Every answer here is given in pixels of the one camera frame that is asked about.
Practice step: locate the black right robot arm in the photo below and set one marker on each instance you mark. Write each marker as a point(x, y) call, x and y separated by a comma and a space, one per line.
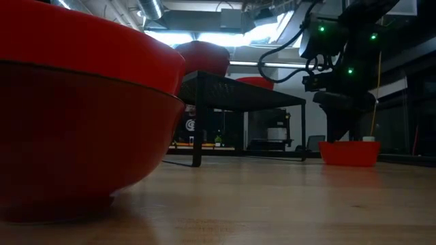
point(357, 34)

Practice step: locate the small green plant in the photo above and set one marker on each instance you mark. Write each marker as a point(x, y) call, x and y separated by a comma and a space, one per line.
point(218, 139)

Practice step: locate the grey ceiling box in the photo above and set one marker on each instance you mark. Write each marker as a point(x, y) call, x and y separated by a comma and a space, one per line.
point(231, 18)

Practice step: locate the floral print mini bowl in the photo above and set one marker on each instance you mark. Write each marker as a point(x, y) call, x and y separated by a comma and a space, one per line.
point(75, 136)
point(204, 58)

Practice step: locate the black perforated metal shelf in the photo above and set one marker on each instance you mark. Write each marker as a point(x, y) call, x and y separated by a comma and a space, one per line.
point(238, 95)

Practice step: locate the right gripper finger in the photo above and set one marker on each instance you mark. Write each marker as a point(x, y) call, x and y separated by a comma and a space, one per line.
point(356, 126)
point(339, 124)

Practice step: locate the grey office chair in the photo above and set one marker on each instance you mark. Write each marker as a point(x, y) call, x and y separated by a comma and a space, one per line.
point(313, 143)

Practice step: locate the pale green container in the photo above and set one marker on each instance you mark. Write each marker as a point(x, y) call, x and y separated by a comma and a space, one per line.
point(368, 139)

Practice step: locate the silver ceiling duct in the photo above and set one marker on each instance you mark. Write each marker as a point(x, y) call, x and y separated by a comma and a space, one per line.
point(151, 8)

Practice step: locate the white box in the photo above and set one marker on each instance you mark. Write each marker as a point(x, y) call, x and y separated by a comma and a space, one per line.
point(276, 133)

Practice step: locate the person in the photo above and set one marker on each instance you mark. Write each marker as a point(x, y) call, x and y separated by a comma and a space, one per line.
point(187, 124)

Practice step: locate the red plastic mini bowl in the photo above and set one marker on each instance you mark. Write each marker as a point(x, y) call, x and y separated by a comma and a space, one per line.
point(351, 154)
point(255, 86)
point(85, 44)
point(255, 79)

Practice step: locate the black equipment cart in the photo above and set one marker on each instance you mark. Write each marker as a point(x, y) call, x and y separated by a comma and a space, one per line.
point(269, 119)

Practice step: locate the fluorescent light strip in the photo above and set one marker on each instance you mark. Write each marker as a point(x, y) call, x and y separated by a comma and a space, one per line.
point(245, 63)

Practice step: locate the wooden desk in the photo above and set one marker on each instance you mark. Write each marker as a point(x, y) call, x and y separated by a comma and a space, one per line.
point(225, 148)

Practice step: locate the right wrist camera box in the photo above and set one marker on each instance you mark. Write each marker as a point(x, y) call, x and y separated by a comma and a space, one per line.
point(315, 82)

